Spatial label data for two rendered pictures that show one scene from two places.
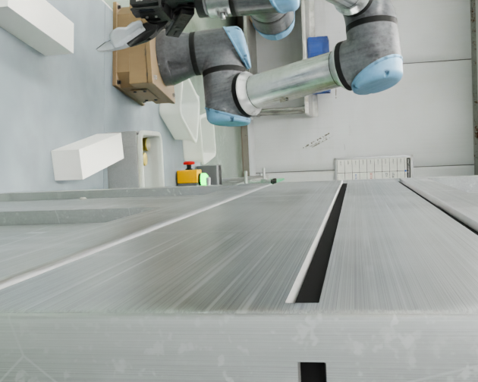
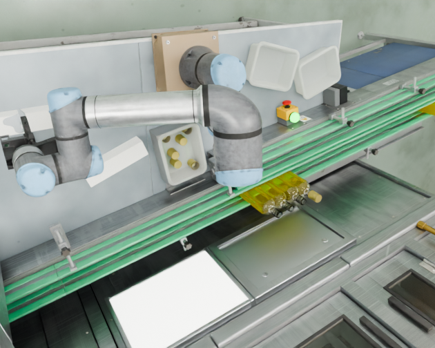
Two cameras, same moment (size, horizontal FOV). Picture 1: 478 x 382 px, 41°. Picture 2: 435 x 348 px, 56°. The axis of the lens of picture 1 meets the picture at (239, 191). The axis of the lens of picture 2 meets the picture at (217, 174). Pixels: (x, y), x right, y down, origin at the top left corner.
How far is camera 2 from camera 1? 1.51 m
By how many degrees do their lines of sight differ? 58
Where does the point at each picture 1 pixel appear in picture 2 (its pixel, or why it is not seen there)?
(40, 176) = (70, 184)
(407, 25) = not seen: outside the picture
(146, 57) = (165, 83)
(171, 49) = (186, 72)
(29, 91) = not seen: hidden behind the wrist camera
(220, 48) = (207, 80)
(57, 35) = (41, 126)
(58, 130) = not seen: hidden behind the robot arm
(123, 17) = (156, 47)
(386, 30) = (225, 148)
